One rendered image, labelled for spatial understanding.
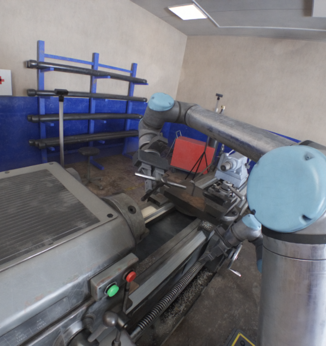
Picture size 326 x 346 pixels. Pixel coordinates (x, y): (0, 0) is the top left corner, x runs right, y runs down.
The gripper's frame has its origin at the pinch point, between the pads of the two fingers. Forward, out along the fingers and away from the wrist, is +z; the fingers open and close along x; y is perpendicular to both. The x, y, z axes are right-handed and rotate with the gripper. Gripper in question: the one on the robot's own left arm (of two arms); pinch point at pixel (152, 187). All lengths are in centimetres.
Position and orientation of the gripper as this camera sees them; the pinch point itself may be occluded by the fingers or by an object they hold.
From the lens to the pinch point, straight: 64.0
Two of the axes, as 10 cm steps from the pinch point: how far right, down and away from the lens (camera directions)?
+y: -5.3, 5.0, 6.8
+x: -8.4, -2.6, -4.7
